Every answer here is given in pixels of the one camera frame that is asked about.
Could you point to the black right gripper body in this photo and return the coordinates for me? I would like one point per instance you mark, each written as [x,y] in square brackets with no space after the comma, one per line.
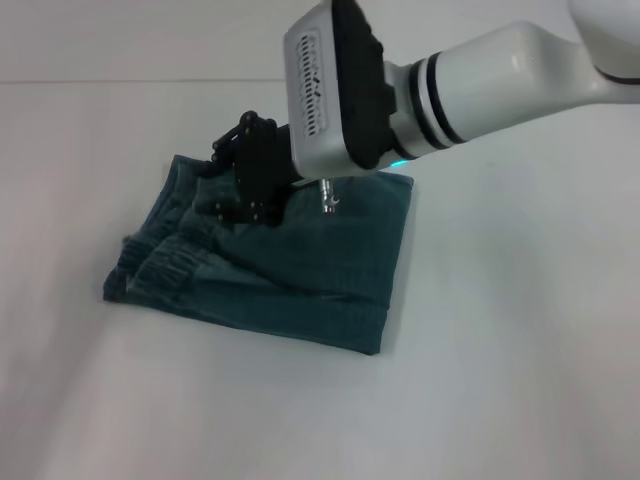
[262,170]

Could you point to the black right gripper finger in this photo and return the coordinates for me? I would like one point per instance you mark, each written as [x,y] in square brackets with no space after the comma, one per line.
[225,209]
[232,142]

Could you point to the blue denim shorts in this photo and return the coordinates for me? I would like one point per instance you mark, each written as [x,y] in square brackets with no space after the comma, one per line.
[300,280]

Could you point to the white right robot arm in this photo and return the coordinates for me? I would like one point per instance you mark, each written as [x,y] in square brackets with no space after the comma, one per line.
[500,75]

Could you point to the silver metal connector plug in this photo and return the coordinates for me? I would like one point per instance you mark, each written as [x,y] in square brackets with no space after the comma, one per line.
[327,195]

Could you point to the white vented wrist camera box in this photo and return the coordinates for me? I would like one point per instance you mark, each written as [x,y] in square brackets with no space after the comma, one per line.
[320,85]

